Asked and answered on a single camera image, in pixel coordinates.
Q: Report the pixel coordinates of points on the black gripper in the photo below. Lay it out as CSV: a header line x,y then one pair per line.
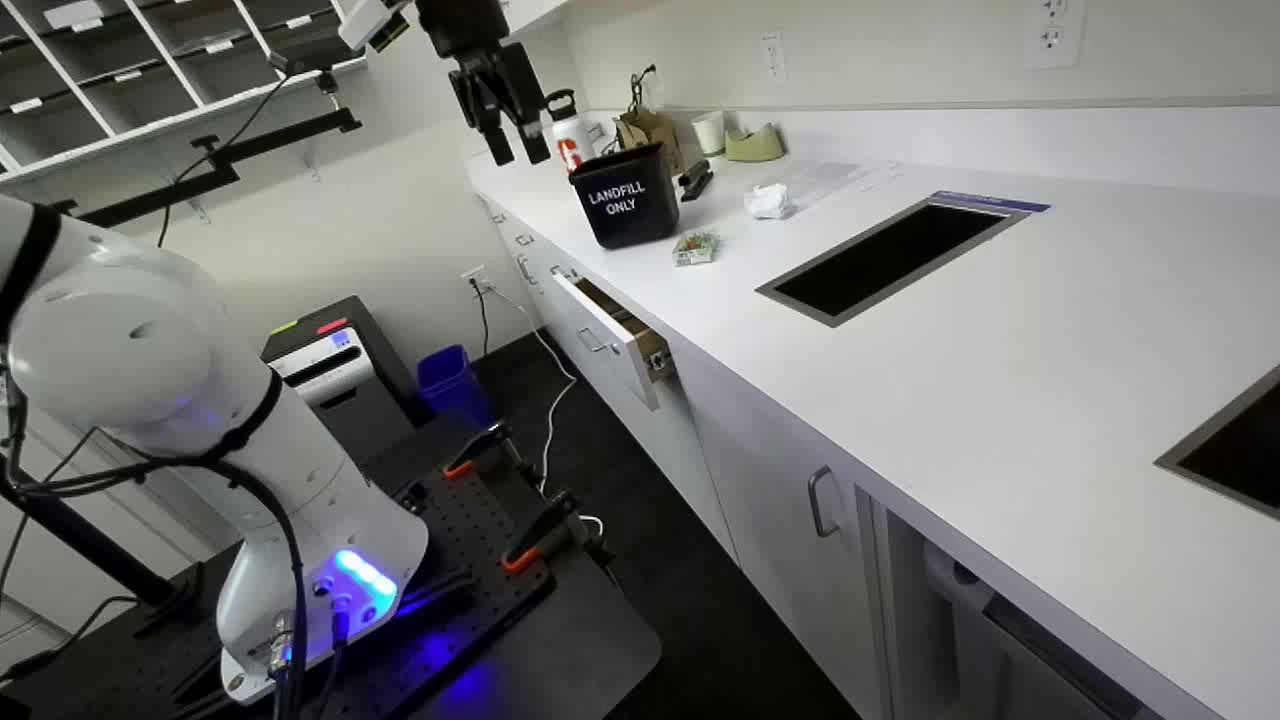
x,y
460,26

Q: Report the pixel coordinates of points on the white object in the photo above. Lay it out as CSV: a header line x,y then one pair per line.
x,y
771,200

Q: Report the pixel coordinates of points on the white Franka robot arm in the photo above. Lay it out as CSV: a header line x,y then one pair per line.
x,y
132,347

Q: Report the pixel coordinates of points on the black landfill only bin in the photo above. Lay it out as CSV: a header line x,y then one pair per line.
x,y
625,200

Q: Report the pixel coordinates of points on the small greenish crumpled object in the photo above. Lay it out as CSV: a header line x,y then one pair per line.
x,y
697,249

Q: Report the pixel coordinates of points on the blue waste bin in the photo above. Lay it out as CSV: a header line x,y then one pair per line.
x,y
451,386

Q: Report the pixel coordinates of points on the white bottle black cap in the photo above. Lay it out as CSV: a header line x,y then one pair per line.
x,y
562,128

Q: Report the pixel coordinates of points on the white cup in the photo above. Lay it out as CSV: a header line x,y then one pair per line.
x,y
708,128

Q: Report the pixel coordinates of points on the open white drawer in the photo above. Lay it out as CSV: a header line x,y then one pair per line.
x,y
616,333

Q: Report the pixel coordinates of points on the black metal bar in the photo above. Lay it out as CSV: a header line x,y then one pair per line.
x,y
224,166

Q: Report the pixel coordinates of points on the black box with white printer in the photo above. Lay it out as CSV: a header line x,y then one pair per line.
x,y
332,360

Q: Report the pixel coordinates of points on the white mail sorter shelf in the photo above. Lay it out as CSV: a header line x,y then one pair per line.
x,y
105,75

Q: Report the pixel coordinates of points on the large rectangular counter opening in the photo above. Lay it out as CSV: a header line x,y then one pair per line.
x,y
886,259

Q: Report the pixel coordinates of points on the black breadboard robot table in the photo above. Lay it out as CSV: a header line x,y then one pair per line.
x,y
562,642

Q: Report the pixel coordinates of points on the black slanted stand pole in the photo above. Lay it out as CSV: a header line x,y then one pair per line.
x,y
80,541

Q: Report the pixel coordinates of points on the low white wall outlet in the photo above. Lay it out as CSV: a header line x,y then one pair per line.
x,y
477,280

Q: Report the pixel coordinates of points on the white double wall outlet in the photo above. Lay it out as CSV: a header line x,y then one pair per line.
x,y
1055,28

